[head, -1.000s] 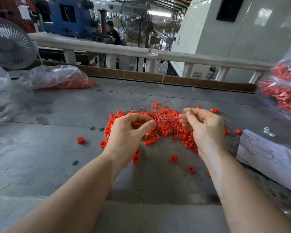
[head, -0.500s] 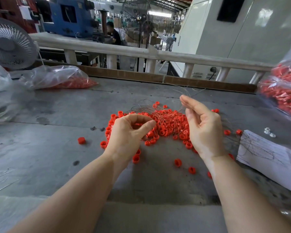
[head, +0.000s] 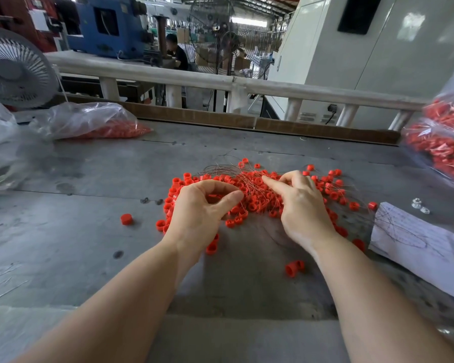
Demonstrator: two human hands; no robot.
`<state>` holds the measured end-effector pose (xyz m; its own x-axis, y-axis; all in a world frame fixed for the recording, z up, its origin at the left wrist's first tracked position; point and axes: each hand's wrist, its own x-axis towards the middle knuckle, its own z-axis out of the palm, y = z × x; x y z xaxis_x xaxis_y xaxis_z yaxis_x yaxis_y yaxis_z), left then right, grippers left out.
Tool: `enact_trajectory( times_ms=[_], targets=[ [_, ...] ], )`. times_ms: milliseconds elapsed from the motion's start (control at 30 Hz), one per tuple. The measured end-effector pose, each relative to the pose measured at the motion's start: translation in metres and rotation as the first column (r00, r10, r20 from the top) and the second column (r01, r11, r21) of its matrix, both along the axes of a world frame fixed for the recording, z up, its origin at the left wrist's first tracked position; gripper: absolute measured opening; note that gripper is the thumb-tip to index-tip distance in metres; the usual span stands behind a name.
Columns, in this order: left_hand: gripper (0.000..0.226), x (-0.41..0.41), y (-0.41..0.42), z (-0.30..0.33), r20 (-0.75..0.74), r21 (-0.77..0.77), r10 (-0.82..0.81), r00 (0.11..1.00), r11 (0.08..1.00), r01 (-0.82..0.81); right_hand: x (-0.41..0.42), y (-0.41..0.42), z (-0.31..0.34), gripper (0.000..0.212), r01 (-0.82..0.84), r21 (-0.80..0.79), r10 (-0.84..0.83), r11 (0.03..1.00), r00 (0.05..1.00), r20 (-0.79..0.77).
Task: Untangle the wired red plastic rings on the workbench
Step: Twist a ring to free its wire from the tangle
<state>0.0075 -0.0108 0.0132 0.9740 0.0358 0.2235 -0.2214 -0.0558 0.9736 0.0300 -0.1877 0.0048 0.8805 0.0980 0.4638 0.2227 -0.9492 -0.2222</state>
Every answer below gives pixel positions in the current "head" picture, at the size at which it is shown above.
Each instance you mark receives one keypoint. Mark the black pedestal fan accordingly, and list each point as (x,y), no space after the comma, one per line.
(228,44)

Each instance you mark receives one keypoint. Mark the white metal railing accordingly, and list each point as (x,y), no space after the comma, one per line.
(175,74)

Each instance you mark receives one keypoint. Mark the large clear bag red pieces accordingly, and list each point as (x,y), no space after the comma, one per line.
(437,140)

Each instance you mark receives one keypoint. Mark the person's left forearm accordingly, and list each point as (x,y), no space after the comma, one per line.
(106,310)

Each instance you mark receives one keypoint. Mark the person's right hand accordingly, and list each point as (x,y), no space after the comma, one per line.
(303,211)

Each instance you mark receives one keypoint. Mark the large grey machine cabinet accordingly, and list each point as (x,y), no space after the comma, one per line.
(410,53)

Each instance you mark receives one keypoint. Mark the blue industrial machine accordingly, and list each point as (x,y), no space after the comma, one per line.
(119,34)

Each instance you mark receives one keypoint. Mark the white desk fan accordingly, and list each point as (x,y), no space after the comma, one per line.
(15,70)

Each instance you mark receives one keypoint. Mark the white paper sheet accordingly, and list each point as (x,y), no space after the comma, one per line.
(418,251)

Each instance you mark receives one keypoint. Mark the person's left hand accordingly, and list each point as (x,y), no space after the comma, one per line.
(197,219)

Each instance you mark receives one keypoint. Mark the clear bag with red pieces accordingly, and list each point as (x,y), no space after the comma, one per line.
(85,121)

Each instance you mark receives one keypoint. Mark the lone red ring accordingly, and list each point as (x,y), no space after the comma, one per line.
(126,219)

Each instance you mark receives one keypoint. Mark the red industrial machine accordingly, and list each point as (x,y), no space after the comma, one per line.
(13,15)

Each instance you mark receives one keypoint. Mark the pile of red plastic rings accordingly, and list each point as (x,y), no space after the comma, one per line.
(253,194)

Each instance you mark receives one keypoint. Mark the small clear plastic piece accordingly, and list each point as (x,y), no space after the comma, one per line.
(416,202)
(425,210)

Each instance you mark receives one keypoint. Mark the person's right forearm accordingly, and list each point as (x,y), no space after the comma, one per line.
(390,302)

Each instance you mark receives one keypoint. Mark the brown wooden board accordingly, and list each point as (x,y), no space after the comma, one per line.
(212,117)

